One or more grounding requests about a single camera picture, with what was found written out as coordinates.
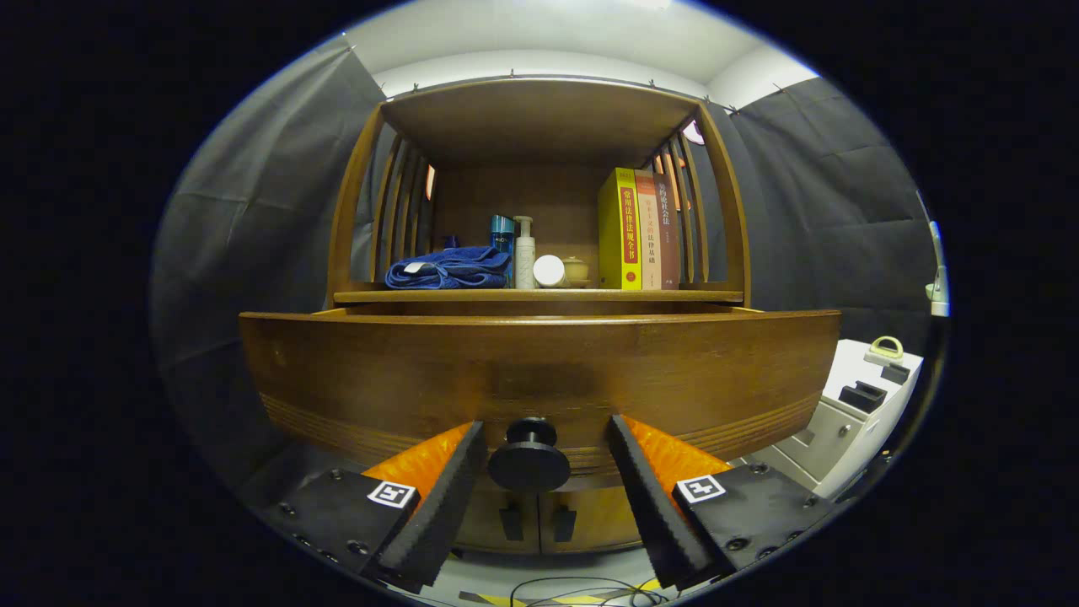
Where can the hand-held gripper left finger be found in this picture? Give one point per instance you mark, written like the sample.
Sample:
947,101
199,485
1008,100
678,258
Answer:
442,506

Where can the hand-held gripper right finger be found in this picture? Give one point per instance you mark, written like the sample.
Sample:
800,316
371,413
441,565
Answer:
653,506

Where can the wooden drawer with black knob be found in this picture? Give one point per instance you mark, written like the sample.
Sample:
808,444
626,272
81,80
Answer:
548,371

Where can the white cleanser tube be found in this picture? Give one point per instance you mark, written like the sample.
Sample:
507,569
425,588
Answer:
550,271

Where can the wooden cabinet door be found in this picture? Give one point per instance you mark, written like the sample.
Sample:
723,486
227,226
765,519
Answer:
598,518
482,518

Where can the white side cabinet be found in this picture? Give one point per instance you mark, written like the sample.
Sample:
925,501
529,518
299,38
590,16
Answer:
834,430

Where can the wooden cabinet countertop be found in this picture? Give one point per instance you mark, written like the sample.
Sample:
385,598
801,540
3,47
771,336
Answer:
539,296

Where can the large black block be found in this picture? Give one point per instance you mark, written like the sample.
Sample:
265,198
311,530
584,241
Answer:
861,396

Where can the blue folded towel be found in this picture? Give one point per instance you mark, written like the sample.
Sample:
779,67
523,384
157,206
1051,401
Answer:
455,270

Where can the yellow-green lidded teacup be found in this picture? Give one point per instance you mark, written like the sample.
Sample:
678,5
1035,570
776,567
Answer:
578,270

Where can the white pump bottle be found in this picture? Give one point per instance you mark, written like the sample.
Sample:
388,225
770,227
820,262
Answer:
524,261

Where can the beige orange book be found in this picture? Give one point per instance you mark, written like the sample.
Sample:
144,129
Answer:
649,244

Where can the brown book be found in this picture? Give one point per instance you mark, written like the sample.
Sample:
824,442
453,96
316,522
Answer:
668,244

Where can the yellow book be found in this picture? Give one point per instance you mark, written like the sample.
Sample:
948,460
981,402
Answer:
620,236

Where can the small black block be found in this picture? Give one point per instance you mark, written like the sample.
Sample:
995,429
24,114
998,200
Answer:
895,373

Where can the teal bottle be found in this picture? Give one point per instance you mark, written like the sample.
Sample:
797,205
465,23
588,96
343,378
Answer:
502,232

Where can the black backdrop cloth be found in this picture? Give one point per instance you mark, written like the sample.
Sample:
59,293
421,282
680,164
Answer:
253,253

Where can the white stand device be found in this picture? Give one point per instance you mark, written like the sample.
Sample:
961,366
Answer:
937,287

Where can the wooden cabinet frame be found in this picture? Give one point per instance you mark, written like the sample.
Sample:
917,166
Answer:
539,118

